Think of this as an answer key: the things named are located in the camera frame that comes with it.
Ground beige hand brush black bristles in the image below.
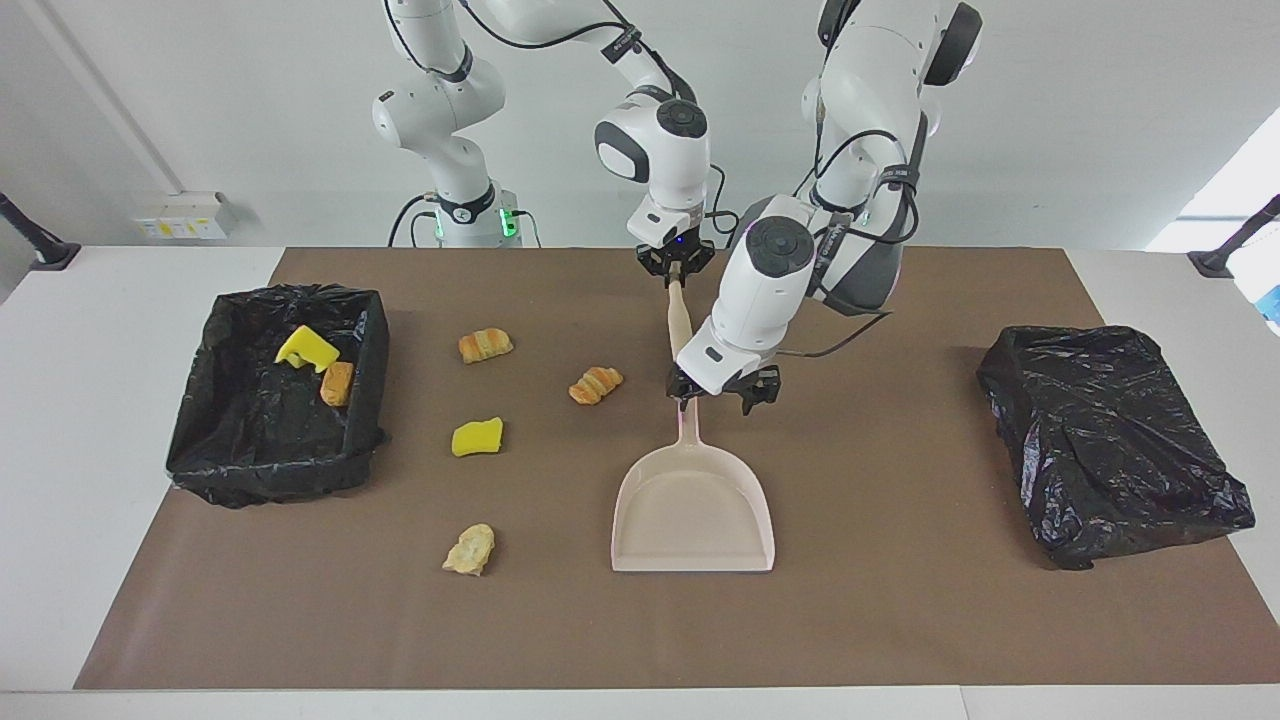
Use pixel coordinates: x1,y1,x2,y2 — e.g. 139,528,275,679
667,279,697,367

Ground striped croissant piece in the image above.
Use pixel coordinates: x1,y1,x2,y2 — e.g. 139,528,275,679
457,327,515,365
568,366,625,407

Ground beige plastic dustpan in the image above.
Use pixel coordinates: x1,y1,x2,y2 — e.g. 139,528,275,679
610,398,777,574

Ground plain yellow sponge piece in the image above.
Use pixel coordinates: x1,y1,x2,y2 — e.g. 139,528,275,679
450,416,506,459

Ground pale bread chunk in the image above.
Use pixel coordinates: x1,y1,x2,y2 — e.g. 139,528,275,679
442,523,497,578

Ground notched yellow sponge chunk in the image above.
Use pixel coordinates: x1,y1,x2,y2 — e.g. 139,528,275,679
274,324,342,374

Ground bin wrapped in black bag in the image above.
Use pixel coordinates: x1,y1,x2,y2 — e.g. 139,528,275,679
976,324,1257,572

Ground open bin with black liner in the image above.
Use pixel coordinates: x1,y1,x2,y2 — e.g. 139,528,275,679
164,283,392,510

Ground brown table mat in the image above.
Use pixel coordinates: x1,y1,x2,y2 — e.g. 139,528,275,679
75,247,1280,691

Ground white blue printed container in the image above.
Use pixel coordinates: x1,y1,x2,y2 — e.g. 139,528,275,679
1228,248,1280,333

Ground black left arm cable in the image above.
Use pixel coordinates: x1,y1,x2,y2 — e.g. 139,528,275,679
778,100,927,361

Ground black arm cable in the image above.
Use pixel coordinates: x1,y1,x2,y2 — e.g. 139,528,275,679
384,0,732,251
778,100,927,361

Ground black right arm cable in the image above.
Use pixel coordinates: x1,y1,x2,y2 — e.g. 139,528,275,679
384,0,732,251

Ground black base power cable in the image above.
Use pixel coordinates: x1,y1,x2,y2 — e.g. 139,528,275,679
388,194,442,249

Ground black clamp post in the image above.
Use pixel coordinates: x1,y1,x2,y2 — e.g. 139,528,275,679
0,191,82,272
1187,194,1280,280

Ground white wall socket box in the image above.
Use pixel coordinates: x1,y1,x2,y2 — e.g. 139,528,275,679
132,191,240,242

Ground white wall cable conduit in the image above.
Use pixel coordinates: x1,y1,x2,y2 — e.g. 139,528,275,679
20,0,187,197

